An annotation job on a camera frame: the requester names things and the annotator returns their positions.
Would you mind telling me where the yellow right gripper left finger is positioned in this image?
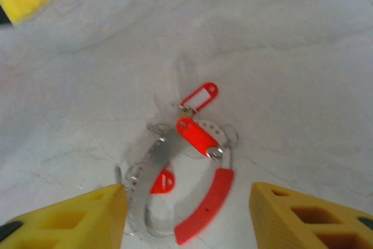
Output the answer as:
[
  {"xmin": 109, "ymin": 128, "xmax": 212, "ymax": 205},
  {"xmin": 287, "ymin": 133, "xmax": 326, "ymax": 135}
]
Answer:
[{"xmin": 0, "ymin": 183, "xmax": 129, "ymax": 249}]

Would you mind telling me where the red plastic key tag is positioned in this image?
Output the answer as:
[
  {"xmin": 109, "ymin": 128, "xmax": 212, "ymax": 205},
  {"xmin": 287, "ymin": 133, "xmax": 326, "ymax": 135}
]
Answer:
[
  {"xmin": 175, "ymin": 116, "xmax": 222, "ymax": 156},
  {"xmin": 179, "ymin": 82, "xmax": 220, "ymax": 113},
  {"xmin": 149, "ymin": 169, "xmax": 177, "ymax": 195}
]

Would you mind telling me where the small brass key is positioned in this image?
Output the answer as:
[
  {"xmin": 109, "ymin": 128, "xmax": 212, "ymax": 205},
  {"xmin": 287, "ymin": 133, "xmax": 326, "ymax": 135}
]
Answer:
[{"xmin": 171, "ymin": 102, "xmax": 199, "ymax": 119}]

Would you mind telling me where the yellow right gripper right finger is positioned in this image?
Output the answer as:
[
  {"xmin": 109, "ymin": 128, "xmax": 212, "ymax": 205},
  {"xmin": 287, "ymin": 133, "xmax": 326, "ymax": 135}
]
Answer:
[{"xmin": 251, "ymin": 181, "xmax": 373, "ymax": 249}]

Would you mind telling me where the metal keyring with red handle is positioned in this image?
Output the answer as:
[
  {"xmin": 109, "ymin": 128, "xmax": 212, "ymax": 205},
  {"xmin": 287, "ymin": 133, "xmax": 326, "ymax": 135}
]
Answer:
[{"xmin": 115, "ymin": 117, "xmax": 240, "ymax": 247}]

